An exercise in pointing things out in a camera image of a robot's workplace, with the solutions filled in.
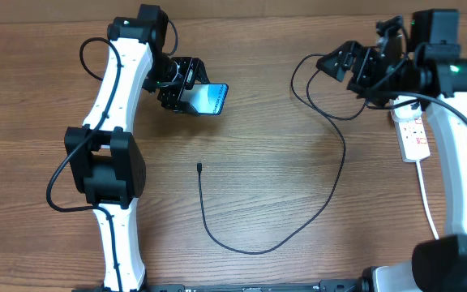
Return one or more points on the white power strip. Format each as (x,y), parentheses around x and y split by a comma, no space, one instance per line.
(412,138)

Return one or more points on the Samsung Galaxy smartphone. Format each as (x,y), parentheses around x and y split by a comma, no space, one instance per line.
(208,99)

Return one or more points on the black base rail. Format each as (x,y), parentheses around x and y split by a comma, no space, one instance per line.
(332,285)

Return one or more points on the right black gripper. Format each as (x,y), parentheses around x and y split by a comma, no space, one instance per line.
(344,59)

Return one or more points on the white charger plug adapter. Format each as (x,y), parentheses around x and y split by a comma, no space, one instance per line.
(403,111)

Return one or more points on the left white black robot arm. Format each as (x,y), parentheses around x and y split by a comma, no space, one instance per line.
(105,161)

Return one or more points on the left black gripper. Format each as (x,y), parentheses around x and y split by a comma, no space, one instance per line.
(171,99)

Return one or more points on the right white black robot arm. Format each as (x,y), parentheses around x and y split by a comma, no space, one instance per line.
(421,64)

